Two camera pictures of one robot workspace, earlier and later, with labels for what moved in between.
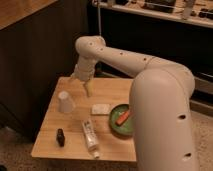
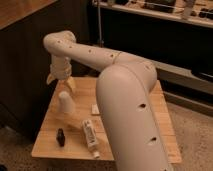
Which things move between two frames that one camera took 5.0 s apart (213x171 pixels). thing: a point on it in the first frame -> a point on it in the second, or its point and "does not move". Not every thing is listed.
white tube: x=91 y=138 does not move
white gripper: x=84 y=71 -> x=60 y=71
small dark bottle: x=60 y=138 does not move
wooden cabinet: x=37 y=56 does not move
